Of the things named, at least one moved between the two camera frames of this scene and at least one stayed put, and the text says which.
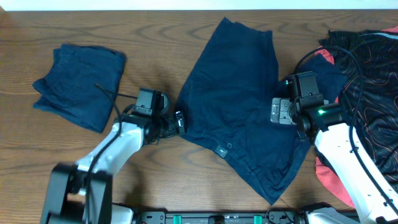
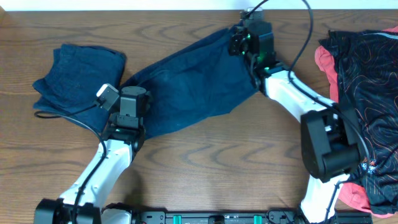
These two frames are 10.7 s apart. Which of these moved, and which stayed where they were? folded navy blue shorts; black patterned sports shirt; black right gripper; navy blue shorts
Moved: black right gripper; navy blue shorts
Stayed: folded navy blue shorts; black patterned sports shirt
